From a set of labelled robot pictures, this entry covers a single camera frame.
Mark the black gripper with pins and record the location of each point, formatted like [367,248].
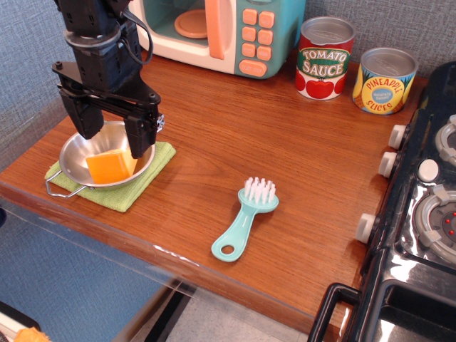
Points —
[106,76]

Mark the teal brush with white bristles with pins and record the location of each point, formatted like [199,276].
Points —
[258,196]

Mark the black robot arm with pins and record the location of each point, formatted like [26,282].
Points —
[93,18]

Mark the orange microwave turntable plate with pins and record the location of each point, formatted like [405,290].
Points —
[192,24]

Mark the teal toy microwave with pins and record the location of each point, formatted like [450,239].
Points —
[245,38]

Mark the orange cheese wedge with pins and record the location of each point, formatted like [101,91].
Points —
[111,166]

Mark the green cloth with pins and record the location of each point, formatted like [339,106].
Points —
[119,198]

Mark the tomato sauce can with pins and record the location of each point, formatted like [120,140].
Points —
[323,57]

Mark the orange object bottom left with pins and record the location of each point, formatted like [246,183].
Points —
[31,335]

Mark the white stove knob bottom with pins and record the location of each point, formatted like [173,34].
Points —
[364,228]

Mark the white stove knob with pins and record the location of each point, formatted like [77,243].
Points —
[396,136]
[387,163]
[364,228]

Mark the white stove knob middle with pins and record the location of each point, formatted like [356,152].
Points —
[387,163]

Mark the pineapple slices can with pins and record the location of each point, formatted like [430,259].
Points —
[385,77]

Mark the white stove knob top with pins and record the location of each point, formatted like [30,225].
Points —
[396,136]

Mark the white round stove button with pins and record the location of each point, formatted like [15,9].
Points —
[428,170]

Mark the grey stove burner upper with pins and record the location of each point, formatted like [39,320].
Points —
[445,151]

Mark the grey stove burner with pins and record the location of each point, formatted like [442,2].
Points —
[434,221]
[445,151]

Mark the grey stove burner lower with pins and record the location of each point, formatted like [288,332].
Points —
[434,221]

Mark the black toy stove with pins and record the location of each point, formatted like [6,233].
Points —
[407,291]

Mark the steel bowl with handles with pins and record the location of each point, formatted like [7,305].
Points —
[73,154]

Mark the black oven door handle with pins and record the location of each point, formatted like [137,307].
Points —
[335,293]

